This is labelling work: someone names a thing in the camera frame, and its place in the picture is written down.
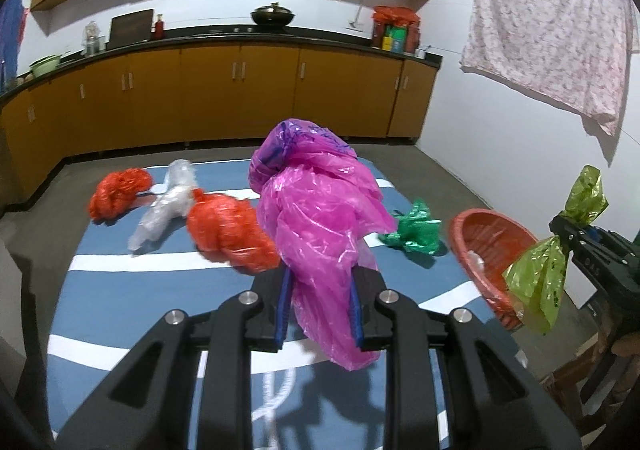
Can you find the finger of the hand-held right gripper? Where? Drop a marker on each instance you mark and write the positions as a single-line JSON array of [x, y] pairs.
[[592, 257], [575, 230]]

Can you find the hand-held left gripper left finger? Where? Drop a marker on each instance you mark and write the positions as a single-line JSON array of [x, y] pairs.
[[285, 300]]

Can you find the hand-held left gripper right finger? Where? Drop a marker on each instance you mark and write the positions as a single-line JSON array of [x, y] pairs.
[[356, 310]]

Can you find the olive green plastic bag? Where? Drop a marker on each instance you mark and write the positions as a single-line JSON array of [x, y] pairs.
[[540, 275]]

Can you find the pink plastic bag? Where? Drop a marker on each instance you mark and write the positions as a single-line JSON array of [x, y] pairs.
[[320, 220]]

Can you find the red plastic basket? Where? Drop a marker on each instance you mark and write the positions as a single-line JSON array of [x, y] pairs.
[[480, 235]]

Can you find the person's right hand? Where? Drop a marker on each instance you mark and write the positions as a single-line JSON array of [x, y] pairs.
[[626, 346]]

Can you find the red plastic bag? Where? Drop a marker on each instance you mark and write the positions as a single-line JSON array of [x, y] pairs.
[[117, 192], [230, 230]]

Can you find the wooden chair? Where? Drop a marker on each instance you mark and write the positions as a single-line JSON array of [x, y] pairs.
[[565, 380]]

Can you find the blue striped tablecloth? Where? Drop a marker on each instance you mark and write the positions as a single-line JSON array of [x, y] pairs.
[[150, 305]]

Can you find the clear bubble wrap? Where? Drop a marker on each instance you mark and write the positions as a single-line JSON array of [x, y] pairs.
[[165, 205]]

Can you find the wooden base cabinets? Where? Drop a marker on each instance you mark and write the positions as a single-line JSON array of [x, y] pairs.
[[260, 95]]

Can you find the pink floral hanging cloth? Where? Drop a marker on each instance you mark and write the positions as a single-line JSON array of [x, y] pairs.
[[545, 20]]

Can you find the red canister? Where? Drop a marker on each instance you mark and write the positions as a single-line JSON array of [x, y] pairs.
[[379, 35], [412, 40]]

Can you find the green canister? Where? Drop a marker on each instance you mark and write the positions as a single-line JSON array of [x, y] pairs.
[[398, 40]]

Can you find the yellow small box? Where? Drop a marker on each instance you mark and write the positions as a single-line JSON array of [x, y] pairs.
[[387, 43]]

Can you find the black kitchen countertop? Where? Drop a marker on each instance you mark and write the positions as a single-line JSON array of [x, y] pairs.
[[325, 35]]

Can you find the red bag over canisters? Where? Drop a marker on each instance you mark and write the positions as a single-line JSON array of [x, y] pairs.
[[395, 15]]

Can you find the black wok with lid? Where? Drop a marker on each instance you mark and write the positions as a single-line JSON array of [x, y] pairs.
[[272, 16]]

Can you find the red bottle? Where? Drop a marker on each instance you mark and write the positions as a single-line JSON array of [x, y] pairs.
[[159, 28]]

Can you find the dark cutting board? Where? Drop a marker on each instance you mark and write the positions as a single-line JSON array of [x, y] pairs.
[[130, 28]]

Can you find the glass jar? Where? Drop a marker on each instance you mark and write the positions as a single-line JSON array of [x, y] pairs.
[[92, 40]]

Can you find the blue hanging cloth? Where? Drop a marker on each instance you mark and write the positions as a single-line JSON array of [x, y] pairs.
[[10, 40]]

